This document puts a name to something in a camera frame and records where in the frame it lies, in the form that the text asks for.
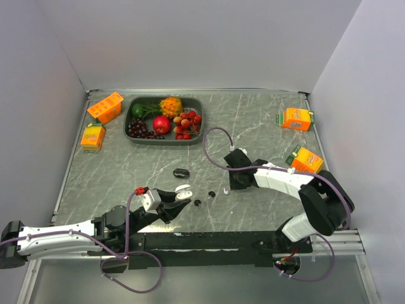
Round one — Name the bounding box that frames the white earbud charging case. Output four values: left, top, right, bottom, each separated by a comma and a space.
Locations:
175, 184, 193, 201

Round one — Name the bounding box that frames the orange spiky fruit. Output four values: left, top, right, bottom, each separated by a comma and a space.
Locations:
159, 96, 184, 118

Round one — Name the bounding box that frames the orange sponge pack left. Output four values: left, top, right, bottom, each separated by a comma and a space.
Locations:
80, 123, 106, 153

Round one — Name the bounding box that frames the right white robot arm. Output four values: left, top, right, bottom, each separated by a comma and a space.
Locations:
224, 149, 354, 252

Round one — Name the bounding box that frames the orange carton back left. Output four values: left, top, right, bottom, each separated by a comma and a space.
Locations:
87, 92, 124, 124

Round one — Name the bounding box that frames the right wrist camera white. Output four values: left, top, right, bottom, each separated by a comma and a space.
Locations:
230, 145, 247, 156

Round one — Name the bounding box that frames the dark purple grape bunch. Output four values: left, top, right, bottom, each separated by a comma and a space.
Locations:
127, 118, 164, 140

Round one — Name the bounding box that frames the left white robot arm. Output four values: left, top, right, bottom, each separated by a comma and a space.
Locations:
1, 184, 192, 269

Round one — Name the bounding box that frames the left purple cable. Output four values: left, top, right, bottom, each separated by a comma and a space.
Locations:
0, 189, 142, 259

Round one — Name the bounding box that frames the green lime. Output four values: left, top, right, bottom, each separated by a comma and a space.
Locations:
131, 104, 146, 118

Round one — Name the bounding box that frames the dark grey fruit tray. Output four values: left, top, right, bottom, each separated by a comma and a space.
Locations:
123, 96, 204, 146

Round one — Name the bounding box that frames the orange box back right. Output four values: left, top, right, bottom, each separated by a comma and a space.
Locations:
276, 108, 315, 131

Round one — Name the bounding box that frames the red apple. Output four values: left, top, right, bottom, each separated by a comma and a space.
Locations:
153, 116, 171, 135

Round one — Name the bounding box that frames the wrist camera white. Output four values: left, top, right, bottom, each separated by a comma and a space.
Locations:
135, 187, 162, 215
230, 145, 247, 156

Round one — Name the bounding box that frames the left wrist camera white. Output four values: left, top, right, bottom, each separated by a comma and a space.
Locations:
135, 187, 162, 215

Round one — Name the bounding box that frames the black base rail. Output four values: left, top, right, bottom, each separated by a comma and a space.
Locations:
130, 231, 313, 267

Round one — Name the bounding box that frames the black glossy small case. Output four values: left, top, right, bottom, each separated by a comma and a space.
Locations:
173, 168, 190, 179

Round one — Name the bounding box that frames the orange box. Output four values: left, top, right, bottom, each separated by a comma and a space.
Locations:
285, 145, 324, 174
276, 108, 315, 131

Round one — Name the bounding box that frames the red lychee cluster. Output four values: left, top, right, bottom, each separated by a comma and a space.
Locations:
173, 110, 202, 140

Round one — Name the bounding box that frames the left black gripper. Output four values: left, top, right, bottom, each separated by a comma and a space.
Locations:
124, 187, 191, 236

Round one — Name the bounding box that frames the orange box front right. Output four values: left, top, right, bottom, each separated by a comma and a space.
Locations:
285, 145, 324, 174

